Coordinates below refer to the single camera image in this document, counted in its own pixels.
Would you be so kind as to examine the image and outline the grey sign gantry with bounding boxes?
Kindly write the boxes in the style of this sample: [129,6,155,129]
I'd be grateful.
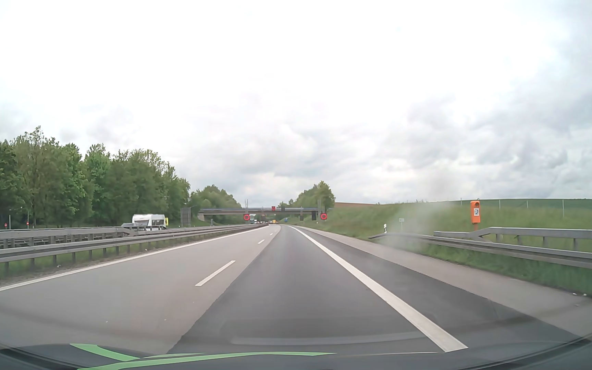
[197,206,329,223]

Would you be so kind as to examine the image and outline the grey asphalt road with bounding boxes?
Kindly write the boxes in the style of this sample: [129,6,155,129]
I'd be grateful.
[0,224,592,360]

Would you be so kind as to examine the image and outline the grass bank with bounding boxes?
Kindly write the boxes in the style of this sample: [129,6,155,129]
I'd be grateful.
[286,199,592,304]

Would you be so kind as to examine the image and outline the white camper van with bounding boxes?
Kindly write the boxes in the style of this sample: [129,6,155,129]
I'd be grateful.
[131,214,168,230]

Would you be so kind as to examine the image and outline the road markings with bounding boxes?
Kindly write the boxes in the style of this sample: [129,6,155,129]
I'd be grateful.
[0,225,469,354]

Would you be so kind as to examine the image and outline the car's own bonnet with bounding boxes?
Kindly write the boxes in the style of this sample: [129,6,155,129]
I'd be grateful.
[0,329,592,370]

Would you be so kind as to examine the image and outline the row of green trees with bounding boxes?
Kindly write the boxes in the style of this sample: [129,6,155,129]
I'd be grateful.
[0,108,243,229]

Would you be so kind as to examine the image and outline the grey metal guard rail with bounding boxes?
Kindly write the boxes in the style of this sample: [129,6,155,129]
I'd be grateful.
[368,226,592,274]
[0,223,268,283]

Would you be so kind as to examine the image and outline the wire mesh fence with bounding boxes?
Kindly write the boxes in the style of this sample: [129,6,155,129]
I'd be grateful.
[458,198,592,219]

